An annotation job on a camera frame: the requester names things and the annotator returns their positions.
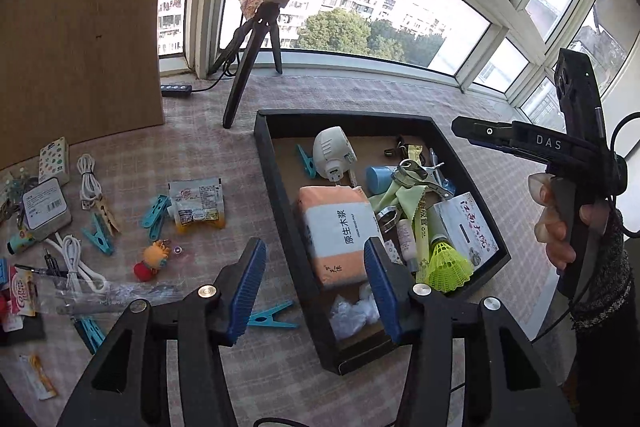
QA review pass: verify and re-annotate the long yellow star sachet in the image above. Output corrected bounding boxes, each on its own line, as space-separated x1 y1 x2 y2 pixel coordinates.
406 144 433 285

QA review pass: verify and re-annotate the light wooden board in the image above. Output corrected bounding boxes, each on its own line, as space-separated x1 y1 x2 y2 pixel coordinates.
0 0 173 170

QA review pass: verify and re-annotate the clear plastic bag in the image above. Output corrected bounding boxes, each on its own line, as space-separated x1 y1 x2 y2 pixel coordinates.
39 279 190 317

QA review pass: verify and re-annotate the green microfibre cloth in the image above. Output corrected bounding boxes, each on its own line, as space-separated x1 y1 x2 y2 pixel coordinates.
369 183 432 222

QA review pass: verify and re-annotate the white orange sauce sachet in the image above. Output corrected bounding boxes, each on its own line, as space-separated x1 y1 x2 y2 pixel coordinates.
167 176 227 235

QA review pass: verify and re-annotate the black usb adapter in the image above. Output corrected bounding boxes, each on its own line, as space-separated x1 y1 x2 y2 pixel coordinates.
384 136 410 164

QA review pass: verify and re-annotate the orange white tissue pack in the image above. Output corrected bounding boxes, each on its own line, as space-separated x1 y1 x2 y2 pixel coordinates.
298 184 387 291

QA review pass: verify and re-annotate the white plug-in device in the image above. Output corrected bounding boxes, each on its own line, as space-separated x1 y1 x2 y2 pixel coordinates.
313 126 359 184

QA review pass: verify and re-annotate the blue cylindrical bottle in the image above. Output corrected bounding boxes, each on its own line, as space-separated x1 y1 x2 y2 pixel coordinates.
364 165 402 196

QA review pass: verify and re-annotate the black pen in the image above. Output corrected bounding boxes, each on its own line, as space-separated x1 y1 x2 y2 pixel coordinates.
14 263 68 279

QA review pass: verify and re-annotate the person's right hand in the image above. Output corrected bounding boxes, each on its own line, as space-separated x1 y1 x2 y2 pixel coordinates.
528 173 577 271

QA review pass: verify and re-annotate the person's right forearm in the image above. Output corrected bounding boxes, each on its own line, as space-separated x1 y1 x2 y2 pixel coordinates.
569 204 640 427

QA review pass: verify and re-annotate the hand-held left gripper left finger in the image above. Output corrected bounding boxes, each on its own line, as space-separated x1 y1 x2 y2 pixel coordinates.
56 237 268 427

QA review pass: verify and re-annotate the crumpled white plastic bag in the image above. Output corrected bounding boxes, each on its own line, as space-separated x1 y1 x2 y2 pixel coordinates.
329 283 382 341

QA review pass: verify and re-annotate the green hand cream tube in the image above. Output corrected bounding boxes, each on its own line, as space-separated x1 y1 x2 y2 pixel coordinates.
6 229 47 257

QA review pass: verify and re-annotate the pink lotion tube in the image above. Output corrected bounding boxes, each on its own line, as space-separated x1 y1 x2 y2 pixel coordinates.
396 221 420 274

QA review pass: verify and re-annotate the black rectangular tray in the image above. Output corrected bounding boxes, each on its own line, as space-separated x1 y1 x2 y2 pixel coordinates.
253 109 512 376

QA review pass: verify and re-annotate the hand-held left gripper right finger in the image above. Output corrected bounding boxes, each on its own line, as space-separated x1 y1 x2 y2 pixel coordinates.
363 238 577 427

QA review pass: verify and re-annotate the colourful dotted small box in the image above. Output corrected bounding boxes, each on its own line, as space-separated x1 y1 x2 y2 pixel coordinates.
38 136 72 186

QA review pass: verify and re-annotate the white rounded box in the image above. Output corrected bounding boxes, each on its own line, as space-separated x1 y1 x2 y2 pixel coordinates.
22 179 73 241

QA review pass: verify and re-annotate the white usb cable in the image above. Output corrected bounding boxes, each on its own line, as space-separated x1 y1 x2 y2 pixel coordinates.
46 232 109 294
76 153 105 211

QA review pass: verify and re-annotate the small orange striped sachet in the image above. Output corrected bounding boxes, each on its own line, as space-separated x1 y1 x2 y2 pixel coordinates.
19 353 59 401

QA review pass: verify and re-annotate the blue plastic clothespin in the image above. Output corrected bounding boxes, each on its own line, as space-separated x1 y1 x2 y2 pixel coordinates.
247 300 297 329
295 144 319 178
74 316 107 354
81 212 116 256

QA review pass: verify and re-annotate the black tripod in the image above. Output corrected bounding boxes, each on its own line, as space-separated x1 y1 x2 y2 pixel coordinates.
207 0 285 130

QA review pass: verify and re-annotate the wooden clothespin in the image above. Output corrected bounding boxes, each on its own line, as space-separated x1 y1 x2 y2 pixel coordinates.
94 194 122 234

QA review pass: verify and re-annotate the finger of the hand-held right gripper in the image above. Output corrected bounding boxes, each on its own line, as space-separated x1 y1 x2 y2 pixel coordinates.
469 137 551 166
451 116 517 144

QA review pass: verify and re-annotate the yellow-green shuttlecock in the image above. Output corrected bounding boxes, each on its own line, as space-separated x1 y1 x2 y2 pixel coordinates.
426 236 476 294

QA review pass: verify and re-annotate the silver metal squeezer tool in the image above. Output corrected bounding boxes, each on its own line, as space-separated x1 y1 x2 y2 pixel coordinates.
376 158 457 229

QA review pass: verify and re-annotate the red creamer sachet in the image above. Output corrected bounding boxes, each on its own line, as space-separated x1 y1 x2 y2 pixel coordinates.
0 268 40 334

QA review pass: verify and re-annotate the white floral wipes pack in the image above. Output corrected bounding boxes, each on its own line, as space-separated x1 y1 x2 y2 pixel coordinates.
431 191 502 269

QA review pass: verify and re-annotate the orange dragon doll keychain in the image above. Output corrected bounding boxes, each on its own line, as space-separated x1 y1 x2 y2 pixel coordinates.
132 240 187 283

